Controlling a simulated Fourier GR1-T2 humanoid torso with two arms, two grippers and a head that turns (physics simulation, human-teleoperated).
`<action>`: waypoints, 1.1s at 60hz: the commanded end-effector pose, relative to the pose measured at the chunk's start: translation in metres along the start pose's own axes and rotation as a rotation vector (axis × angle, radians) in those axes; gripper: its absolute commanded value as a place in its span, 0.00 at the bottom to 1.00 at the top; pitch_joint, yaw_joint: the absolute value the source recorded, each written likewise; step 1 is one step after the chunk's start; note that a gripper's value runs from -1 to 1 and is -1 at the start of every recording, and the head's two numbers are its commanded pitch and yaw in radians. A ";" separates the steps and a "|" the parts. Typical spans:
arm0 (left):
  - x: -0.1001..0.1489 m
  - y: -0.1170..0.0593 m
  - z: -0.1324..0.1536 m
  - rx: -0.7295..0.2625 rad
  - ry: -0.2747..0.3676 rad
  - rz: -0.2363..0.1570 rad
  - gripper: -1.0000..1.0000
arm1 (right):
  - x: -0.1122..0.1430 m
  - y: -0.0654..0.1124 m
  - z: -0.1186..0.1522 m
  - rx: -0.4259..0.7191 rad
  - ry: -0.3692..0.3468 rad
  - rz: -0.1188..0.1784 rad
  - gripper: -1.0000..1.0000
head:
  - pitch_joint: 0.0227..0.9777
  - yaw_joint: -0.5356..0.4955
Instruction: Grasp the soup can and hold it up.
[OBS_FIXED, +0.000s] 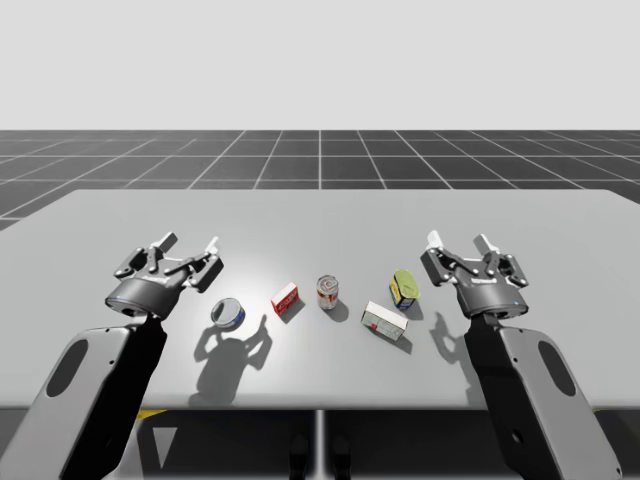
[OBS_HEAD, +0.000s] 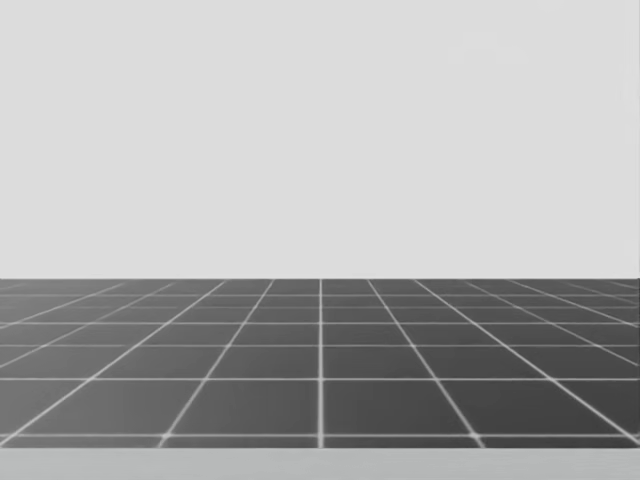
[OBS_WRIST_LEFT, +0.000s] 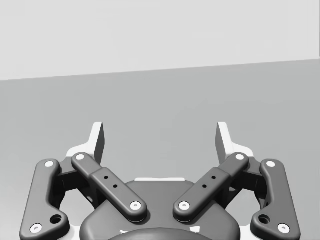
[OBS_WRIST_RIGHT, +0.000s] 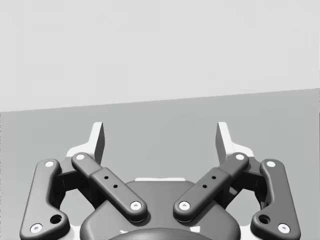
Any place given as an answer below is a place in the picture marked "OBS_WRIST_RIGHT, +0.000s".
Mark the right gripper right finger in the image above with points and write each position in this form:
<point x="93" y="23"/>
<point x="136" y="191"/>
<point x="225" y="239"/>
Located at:
<point x="212" y="183"/>

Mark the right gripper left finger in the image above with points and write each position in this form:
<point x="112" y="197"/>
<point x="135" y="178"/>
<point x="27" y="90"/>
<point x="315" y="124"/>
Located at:
<point x="110" y="184"/>

